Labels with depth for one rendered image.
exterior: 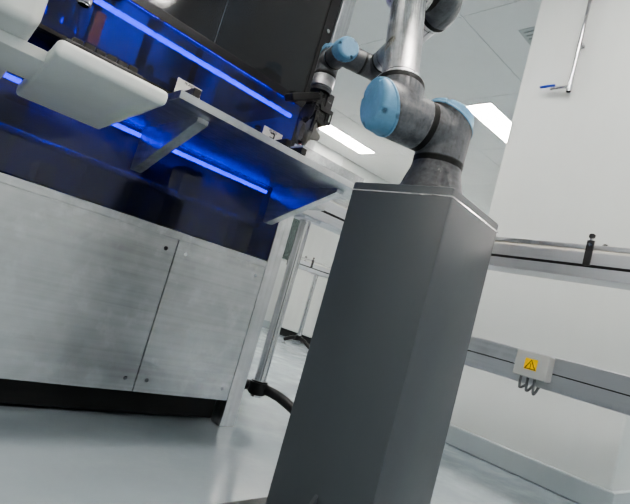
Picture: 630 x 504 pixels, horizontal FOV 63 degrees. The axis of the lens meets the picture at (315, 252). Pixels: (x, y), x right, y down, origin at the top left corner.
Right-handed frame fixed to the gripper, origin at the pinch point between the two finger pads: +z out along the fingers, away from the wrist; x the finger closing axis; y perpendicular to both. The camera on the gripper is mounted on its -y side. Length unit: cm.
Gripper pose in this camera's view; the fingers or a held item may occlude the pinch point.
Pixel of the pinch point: (300, 142)
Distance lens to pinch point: 173.6
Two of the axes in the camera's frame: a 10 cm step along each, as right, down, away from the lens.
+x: -6.4, -1.0, 7.6
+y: 7.2, 2.7, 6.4
